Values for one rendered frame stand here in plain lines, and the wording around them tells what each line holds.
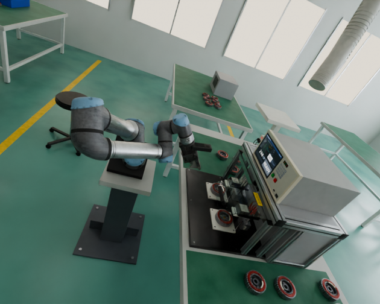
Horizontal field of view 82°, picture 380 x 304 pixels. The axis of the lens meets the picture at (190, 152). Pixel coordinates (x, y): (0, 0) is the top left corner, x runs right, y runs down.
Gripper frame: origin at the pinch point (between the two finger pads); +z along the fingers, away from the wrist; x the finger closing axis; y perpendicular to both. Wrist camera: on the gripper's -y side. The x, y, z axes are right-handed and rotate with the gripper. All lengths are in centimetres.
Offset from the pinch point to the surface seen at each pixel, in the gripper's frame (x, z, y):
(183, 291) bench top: 54, 23, 19
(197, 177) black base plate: -22.9, 28.3, 6.7
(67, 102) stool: -113, -26, 119
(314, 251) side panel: 34, 52, -52
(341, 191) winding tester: 24, 17, -68
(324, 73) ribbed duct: -95, 7, -121
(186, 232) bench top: 23.8, 24.3, 16.3
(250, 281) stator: 48, 40, -12
